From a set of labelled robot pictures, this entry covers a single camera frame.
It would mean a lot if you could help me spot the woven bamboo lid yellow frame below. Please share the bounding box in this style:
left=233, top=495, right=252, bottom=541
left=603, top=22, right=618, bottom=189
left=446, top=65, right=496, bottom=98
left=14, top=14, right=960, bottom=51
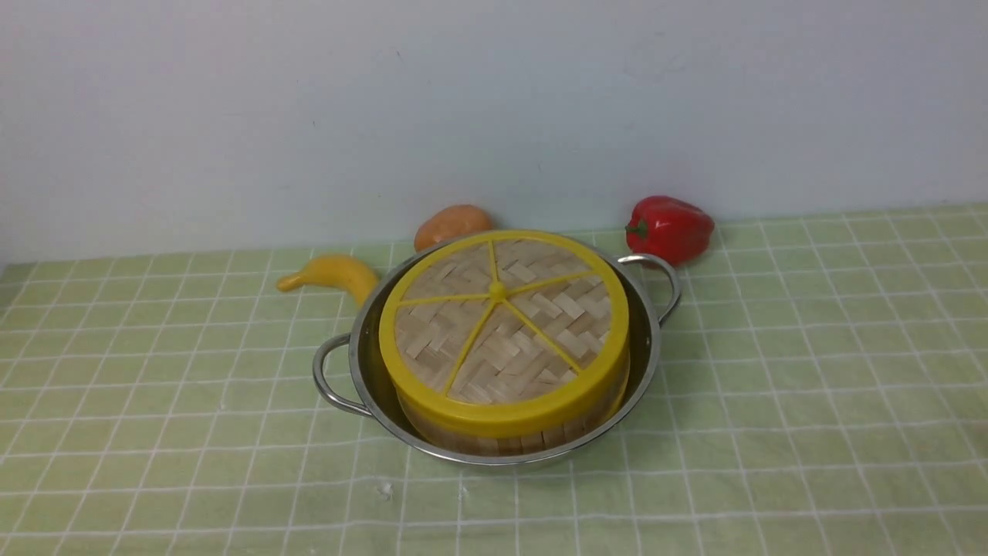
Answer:
left=377, top=231, right=631, bottom=425

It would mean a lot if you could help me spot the bamboo steamer basket yellow rim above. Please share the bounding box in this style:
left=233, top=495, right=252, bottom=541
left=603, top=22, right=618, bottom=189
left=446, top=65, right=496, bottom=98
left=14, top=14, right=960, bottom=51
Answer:
left=398, top=360, right=631, bottom=457

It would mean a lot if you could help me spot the stainless steel pot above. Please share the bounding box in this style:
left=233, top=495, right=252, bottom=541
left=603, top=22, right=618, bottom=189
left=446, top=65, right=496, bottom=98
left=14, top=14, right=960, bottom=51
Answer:
left=312, top=246, right=682, bottom=471

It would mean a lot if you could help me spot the orange toy potato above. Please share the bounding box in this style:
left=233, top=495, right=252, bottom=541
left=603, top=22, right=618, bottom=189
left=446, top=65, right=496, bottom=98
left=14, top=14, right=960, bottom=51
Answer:
left=413, top=204, right=495, bottom=253

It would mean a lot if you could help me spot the yellow toy banana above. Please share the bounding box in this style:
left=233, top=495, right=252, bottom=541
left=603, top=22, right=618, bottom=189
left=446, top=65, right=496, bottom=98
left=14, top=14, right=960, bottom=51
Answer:
left=276, top=254, right=380, bottom=306

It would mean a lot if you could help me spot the red toy bell pepper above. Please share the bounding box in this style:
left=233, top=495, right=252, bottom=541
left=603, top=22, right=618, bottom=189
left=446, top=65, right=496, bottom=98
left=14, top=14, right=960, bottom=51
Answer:
left=625, top=195, right=716, bottom=266

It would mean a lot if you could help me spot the green checkered tablecloth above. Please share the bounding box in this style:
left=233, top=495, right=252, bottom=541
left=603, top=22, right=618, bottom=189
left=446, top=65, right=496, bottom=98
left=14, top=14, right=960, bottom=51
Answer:
left=1, top=205, right=987, bottom=555

